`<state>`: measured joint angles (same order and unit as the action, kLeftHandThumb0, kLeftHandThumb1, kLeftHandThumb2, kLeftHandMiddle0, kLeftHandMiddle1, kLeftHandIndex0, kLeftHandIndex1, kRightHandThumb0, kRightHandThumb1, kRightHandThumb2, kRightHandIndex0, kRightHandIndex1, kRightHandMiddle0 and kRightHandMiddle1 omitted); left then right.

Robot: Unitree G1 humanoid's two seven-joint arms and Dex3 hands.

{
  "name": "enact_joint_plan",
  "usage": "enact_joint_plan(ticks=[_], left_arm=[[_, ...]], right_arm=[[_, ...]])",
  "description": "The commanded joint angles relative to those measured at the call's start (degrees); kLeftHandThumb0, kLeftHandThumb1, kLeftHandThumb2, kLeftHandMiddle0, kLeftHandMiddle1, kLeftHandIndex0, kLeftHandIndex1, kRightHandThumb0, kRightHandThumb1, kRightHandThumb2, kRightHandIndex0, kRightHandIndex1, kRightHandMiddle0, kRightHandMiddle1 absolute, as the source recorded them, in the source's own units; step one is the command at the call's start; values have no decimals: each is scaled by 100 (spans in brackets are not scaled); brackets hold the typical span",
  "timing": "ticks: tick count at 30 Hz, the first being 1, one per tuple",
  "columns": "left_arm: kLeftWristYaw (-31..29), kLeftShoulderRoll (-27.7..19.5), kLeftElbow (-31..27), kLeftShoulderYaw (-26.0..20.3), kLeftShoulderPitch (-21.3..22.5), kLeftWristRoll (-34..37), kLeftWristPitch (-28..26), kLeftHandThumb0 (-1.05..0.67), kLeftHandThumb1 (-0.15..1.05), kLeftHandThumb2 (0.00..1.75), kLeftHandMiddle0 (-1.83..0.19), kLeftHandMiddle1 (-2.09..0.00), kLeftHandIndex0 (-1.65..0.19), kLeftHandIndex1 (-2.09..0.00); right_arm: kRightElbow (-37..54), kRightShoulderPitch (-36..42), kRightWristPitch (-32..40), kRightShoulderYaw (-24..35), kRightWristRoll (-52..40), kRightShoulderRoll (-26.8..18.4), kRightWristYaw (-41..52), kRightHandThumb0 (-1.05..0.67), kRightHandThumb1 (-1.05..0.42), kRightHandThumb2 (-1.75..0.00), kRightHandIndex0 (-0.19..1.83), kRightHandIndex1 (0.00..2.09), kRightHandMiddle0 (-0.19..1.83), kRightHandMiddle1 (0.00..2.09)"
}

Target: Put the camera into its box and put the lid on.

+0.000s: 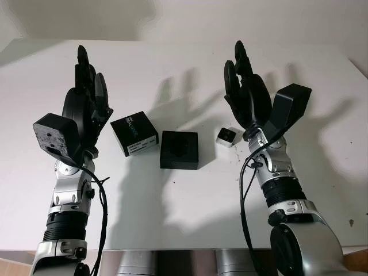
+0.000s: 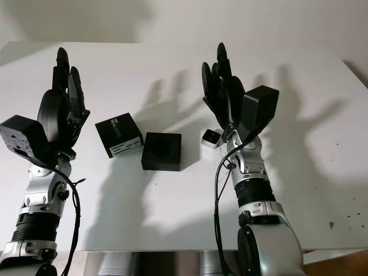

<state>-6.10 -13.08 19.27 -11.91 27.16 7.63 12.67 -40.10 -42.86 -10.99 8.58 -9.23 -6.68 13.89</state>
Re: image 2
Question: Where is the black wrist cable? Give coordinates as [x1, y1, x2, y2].
[214, 137, 254, 276]
[40, 162, 86, 276]

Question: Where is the black printed box lid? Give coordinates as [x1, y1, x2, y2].
[94, 112, 144, 159]

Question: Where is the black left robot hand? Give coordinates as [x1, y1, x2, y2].
[37, 47, 91, 158]

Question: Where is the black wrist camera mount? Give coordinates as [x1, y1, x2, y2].
[0, 114, 51, 170]
[240, 85, 280, 141]

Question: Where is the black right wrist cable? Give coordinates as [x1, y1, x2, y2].
[214, 137, 254, 276]

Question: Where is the small silver camera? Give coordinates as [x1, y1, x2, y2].
[201, 129, 223, 150]

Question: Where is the black foam-lined box base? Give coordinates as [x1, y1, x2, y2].
[141, 131, 182, 173]

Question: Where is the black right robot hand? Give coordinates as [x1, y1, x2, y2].
[201, 42, 247, 130]

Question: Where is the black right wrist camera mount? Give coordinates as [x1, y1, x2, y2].
[240, 85, 280, 141]

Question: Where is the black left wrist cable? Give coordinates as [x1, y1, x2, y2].
[40, 162, 86, 276]

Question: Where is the silver robot leg cylinder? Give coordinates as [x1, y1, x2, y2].
[97, 252, 133, 276]
[200, 251, 227, 276]

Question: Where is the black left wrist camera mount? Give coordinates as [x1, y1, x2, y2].
[0, 114, 51, 170]

